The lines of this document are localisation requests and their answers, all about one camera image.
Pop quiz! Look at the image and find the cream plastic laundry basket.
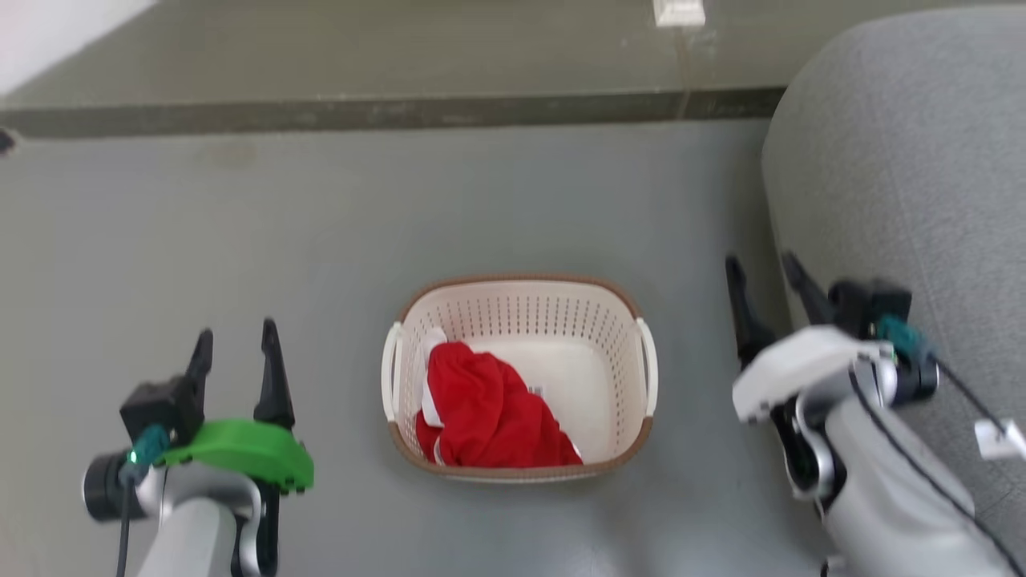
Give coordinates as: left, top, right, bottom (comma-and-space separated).
381, 274, 660, 484

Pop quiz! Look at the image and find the black cable with teal plug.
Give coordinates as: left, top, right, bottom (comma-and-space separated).
875, 315, 1026, 450
116, 425, 172, 577

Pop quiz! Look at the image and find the white railing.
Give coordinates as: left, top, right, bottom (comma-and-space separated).
652, 0, 707, 28

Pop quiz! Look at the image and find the grey fabric sofa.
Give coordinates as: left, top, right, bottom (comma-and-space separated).
761, 6, 1026, 562

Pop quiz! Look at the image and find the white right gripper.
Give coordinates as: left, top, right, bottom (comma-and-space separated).
725, 252, 898, 424

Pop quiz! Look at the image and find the thin black cable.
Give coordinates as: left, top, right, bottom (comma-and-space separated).
848, 373, 1026, 577

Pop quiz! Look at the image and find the white garment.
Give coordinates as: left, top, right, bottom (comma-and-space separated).
418, 327, 451, 466

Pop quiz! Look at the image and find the red garment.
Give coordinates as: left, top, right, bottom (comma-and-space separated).
415, 341, 584, 469

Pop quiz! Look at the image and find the white cable tag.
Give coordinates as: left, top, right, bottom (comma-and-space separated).
974, 418, 1026, 462

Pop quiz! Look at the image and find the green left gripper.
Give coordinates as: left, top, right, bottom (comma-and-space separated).
156, 318, 315, 494

